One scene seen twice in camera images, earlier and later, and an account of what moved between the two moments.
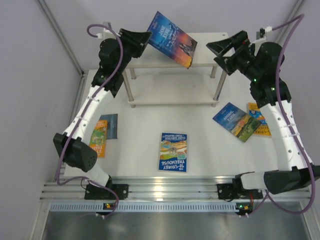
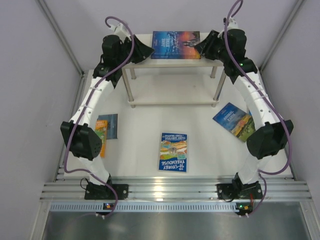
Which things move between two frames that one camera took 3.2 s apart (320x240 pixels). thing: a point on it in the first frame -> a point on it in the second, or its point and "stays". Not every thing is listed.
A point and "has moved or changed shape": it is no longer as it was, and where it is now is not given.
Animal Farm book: x=237 y=121 stays
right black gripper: x=235 y=53 -> x=210 y=46
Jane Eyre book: x=171 y=41 has moved or changed shape
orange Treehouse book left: x=98 y=140 stays
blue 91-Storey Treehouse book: x=173 y=152 stays
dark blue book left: x=112 y=125 stays
